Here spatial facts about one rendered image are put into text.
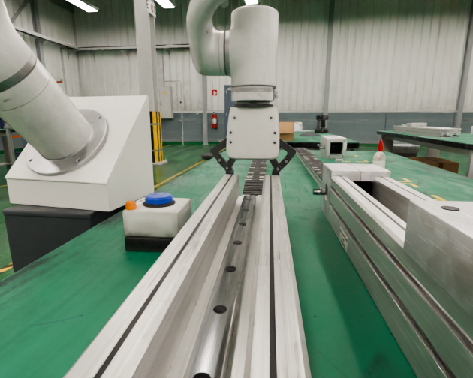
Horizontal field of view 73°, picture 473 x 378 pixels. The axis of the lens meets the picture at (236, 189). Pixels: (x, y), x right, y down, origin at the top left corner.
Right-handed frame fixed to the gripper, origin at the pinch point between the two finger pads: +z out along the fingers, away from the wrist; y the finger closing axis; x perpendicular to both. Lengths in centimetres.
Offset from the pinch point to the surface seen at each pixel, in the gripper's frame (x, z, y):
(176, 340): 45.6, 0.1, 2.2
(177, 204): 17.8, -0.5, 10.1
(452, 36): -1068, -262, -562
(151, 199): 19.6, -1.6, 13.4
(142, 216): 21.8, 0.3, 14.0
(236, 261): 35.3, -0.2, -0.4
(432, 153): -418, 36, -236
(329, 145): -87, -1, -31
